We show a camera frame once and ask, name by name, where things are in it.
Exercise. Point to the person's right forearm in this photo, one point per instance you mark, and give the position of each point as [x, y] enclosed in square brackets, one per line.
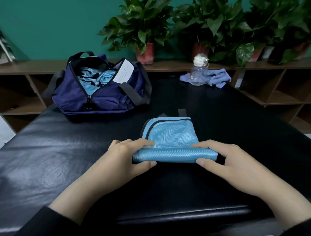
[291, 209]

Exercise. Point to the green plant in red pot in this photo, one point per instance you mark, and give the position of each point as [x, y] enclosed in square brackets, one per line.
[299, 39]
[138, 24]
[206, 24]

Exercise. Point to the purple cloth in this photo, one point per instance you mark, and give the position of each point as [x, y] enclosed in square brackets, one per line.
[214, 77]

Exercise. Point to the person's right hand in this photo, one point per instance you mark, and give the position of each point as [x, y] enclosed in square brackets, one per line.
[238, 168]

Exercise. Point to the person's left hand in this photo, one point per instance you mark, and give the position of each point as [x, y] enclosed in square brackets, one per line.
[119, 165]

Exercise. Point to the clear bottle silver cap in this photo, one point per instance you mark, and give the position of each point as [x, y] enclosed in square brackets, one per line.
[199, 69]

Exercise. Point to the navy blue bag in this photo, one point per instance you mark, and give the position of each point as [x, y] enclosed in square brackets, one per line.
[73, 99]

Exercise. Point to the wooden shelf cabinet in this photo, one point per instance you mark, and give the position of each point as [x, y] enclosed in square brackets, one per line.
[277, 90]

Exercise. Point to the person's left forearm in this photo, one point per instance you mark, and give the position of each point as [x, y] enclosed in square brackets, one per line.
[63, 211]

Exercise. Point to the black leather bench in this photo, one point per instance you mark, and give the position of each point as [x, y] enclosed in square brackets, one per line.
[43, 155]

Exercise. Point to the green plant in white pot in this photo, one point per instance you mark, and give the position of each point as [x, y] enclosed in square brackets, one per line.
[265, 24]

